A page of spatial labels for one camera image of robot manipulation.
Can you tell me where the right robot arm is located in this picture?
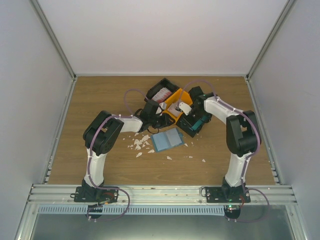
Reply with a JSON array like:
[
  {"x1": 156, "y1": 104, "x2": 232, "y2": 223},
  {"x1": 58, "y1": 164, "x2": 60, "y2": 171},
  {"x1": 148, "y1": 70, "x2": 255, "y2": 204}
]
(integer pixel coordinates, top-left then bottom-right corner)
[{"x1": 188, "y1": 86, "x2": 261, "y2": 203}]

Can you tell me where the blue card holder wallet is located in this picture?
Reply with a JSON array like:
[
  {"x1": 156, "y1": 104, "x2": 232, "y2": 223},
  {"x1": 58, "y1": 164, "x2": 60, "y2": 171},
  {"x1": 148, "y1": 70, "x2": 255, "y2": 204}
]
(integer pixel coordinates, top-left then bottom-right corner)
[{"x1": 151, "y1": 127, "x2": 185, "y2": 153}]

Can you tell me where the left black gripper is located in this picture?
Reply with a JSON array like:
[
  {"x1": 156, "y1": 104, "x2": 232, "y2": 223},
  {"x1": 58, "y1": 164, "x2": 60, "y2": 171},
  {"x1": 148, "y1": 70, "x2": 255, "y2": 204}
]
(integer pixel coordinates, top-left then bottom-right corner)
[{"x1": 149, "y1": 113, "x2": 175, "y2": 130}]

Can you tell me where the grey slotted cable duct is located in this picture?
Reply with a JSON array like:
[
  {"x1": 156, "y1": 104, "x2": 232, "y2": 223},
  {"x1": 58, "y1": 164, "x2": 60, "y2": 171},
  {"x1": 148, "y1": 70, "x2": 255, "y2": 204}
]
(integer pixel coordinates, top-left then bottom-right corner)
[{"x1": 38, "y1": 204, "x2": 225, "y2": 216}]

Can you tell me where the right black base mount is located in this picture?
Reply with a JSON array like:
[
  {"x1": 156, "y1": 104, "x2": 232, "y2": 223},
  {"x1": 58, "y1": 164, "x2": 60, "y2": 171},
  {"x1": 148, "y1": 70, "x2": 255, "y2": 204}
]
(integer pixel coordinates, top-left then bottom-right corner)
[{"x1": 200, "y1": 186, "x2": 251, "y2": 204}]

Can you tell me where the white red cards pile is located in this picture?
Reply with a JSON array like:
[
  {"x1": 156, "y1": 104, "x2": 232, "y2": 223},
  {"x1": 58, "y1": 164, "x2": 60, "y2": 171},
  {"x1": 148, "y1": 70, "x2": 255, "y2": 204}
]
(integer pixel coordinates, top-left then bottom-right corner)
[{"x1": 167, "y1": 102, "x2": 181, "y2": 117}]

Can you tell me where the black bin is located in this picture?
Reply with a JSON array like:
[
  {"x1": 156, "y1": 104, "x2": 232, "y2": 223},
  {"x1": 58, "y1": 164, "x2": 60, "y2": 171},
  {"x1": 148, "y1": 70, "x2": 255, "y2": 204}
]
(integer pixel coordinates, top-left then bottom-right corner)
[
  {"x1": 146, "y1": 78, "x2": 179, "y2": 104},
  {"x1": 176, "y1": 113, "x2": 212, "y2": 138}
]

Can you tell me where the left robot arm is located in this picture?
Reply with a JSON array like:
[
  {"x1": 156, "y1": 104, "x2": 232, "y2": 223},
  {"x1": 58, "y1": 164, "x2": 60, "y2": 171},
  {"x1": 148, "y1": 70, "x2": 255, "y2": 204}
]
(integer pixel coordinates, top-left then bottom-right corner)
[{"x1": 81, "y1": 100, "x2": 175, "y2": 202}]

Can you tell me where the red white cards stack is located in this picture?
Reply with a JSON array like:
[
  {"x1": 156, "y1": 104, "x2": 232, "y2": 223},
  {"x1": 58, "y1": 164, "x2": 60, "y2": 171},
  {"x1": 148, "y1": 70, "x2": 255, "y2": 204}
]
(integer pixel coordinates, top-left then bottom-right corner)
[{"x1": 152, "y1": 87, "x2": 172, "y2": 104}]

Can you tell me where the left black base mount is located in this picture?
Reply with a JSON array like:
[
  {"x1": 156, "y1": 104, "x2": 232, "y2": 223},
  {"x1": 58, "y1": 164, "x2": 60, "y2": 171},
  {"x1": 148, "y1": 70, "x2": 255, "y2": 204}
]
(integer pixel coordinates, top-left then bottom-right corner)
[{"x1": 70, "y1": 186, "x2": 118, "y2": 204}]

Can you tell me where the yellow bin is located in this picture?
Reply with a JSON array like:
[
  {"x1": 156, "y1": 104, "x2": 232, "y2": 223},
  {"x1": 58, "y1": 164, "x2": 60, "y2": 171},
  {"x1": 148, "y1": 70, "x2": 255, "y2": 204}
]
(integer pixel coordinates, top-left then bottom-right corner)
[{"x1": 162, "y1": 88, "x2": 193, "y2": 123}]

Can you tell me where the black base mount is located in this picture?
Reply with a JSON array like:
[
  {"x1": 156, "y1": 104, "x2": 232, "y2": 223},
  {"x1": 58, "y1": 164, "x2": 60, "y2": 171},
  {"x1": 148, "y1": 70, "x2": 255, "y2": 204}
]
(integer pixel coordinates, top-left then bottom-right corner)
[
  {"x1": 70, "y1": 186, "x2": 118, "y2": 204},
  {"x1": 200, "y1": 186, "x2": 251, "y2": 204}
]

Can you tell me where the teal cards stack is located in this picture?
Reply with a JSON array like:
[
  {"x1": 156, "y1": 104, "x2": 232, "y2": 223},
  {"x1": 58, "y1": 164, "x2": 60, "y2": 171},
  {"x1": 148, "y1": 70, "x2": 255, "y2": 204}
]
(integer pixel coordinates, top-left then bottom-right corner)
[{"x1": 190, "y1": 115, "x2": 211, "y2": 133}]

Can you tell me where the right black bin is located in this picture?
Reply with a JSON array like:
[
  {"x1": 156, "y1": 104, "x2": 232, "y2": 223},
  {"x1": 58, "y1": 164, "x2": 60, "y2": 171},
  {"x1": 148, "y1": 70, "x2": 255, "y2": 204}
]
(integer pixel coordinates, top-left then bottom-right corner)
[{"x1": 176, "y1": 113, "x2": 212, "y2": 138}]

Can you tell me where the aluminium front rail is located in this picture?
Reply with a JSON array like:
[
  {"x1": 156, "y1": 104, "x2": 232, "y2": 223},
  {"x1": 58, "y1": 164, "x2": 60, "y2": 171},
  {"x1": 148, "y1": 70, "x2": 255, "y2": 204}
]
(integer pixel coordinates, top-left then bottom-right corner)
[{"x1": 27, "y1": 184, "x2": 298, "y2": 206}]

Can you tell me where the left black bin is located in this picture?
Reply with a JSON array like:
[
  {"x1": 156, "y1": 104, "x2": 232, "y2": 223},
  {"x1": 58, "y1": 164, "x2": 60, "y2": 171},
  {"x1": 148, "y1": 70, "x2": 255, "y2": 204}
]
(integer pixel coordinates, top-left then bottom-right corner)
[{"x1": 146, "y1": 78, "x2": 179, "y2": 104}]

